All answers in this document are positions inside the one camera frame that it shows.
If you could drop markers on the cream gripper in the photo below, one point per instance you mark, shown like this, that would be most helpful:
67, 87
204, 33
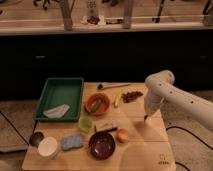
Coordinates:
150, 110

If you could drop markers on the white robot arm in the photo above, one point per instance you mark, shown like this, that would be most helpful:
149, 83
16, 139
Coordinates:
160, 87

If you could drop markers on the brown dried fruit cluster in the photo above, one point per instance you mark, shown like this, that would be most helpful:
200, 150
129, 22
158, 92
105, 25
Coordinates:
131, 96

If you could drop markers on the small yellow-green stick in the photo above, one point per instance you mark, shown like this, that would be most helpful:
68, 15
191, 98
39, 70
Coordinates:
116, 101

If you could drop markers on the orange fruit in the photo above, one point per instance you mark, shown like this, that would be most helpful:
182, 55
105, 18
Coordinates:
122, 135

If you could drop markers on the orange bowl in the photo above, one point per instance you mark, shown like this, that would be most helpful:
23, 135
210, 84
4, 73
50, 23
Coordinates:
102, 109

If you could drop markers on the tan block with black edge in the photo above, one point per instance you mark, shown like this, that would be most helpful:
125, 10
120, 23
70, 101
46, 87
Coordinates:
108, 127

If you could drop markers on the green item in bowl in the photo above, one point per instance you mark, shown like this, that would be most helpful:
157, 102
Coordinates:
96, 105

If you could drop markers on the dark purple bowl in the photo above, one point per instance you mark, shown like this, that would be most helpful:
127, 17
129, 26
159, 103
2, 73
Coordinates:
101, 145

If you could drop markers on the small green cup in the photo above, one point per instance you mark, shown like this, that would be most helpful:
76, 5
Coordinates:
85, 124

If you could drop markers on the blue sponge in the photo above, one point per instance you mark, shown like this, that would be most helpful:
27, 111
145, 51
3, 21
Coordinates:
71, 142

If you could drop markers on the green plastic tray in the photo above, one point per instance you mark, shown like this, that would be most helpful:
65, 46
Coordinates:
58, 92

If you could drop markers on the white cloth in tray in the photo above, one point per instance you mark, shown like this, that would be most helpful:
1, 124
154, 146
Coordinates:
57, 112

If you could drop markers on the white cup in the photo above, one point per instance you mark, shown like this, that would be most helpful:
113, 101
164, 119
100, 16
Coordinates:
48, 147

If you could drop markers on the dark round metal cup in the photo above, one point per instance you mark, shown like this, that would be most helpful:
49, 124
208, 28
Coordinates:
36, 138

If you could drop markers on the black wooden-handled spoon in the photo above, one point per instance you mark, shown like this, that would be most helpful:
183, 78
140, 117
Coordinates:
103, 87

